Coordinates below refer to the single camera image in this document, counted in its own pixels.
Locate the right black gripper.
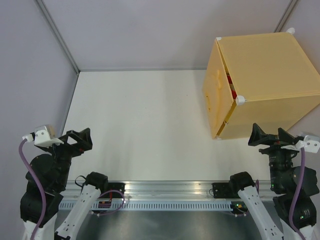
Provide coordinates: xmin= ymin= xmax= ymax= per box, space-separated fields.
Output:
xmin=248 ymin=121 xmax=302 ymax=189

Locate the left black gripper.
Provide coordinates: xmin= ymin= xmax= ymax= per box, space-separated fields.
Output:
xmin=41 ymin=127 xmax=93 ymax=188

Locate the yellow cabinet door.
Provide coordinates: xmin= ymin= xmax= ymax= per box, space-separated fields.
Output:
xmin=202 ymin=40 xmax=234 ymax=138

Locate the red canvas sneaker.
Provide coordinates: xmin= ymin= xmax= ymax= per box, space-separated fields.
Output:
xmin=226 ymin=72 xmax=237 ymax=100

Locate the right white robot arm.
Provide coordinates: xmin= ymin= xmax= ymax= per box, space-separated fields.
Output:
xmin=228 ymin=123 xmax=320 ymax=240

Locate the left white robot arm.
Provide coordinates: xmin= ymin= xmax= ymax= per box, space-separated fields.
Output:
xmin=18 ymin=125 xmax=109 ymax=240

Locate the yellow plastic shoe cabinet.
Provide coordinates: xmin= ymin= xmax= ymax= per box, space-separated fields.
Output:
xmin=215 ymin=32 xmax=320 ymax=140

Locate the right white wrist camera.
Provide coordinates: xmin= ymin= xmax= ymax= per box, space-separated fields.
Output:
xmin=281 ymin=133 xmax=320 ymax=154

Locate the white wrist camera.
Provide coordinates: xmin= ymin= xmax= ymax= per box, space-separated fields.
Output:
xmin=22 ymin=124 xmax=64 ymax=148
xmin=281 ymin=133 xmax=320 ymax=154

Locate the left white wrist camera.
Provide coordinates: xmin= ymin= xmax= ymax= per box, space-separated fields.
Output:
xmin=22 ymin=124 xmax=64 ymax=148

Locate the white slotted cable duct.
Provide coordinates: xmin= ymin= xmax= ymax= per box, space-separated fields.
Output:
xmin=58 ymin=201 xmax=232 ymax=211

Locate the aluminium mounting rail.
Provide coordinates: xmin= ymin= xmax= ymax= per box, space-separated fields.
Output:
xmin=62 ymin=180 xmax=276 ymax=201

